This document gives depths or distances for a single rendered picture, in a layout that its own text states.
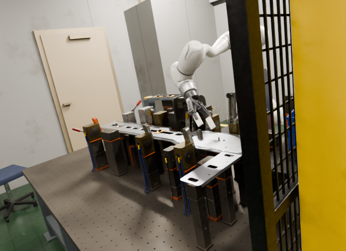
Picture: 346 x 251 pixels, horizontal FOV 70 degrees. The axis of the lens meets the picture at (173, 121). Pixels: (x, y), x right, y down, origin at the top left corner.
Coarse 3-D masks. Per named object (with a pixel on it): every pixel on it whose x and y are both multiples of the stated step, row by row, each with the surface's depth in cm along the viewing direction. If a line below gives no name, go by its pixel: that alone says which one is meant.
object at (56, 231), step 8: (40, 200) 227; (40, 208) 233; (48, 216) 231; (48, 224) 233; (56, 224) 215; (48, 232) 240; (56, 232) 204; (64, 232) 166; (48, 240) 231; (64, 240) 169; (64, 248) 189; (72, 248) 171
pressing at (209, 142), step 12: (120, 132) 179; (132, 132) 171; (144, 132) 166; (168, 132) 158; (180, 132) 152; (192, 132) 148; (204, 132) 144; (216, 132) 139; (204, 144) 125; (216, 144) 123; (228, 144) 120; (240, 144) 117
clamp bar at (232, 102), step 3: (228, 93) 131; (231, 93) 134; (234, 93) 132; (228, 96) 131; (231, 96) 132; (234, 96) 132; (228, 99) 134; (231, 99) 134; (234, 99) 132; (231, 102) 134; (234, 102) 132; (231, 105) 135; (234, 105) 133; (231, 108) 135; (234, 108) 133; (231, 111) 135; (234, 111) 133; (231, 114) 135; (234, 114) 133; (231, 117) 136; (234, 117) 133
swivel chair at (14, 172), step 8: (8, 168) 304; (16, 168) 299; (24, 168) 294; (0, 176) 281; (8, 176) 277; (16, 176) 283; (0, 184) 270; (8, 184) 295; (8, 192) 294; (32, 192) 324; (8, 200) 310; (16, 200) 304; (0, 208) 292; (8, 208) 289; (8, 216) 277
